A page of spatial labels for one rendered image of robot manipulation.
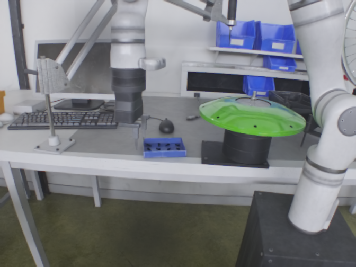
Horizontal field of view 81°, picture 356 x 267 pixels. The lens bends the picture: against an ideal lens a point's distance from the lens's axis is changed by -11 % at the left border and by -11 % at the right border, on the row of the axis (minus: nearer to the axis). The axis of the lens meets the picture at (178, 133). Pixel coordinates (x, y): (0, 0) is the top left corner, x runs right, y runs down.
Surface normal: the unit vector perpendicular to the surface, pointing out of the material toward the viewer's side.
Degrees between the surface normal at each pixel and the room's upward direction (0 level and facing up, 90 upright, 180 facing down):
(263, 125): 24
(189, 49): 90
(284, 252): 0
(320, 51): 128
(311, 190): 90
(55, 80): 90
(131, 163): 90
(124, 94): 101
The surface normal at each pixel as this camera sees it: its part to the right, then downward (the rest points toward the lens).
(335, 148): -0.27, 0.39
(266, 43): -0.04, 0.52
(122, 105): -0.16, 0.03
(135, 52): 0.55, 0.23
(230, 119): -0.22, -0.73
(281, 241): 0.04, -0.92
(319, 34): -0.36, 0.76
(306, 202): -0.79, 0.20
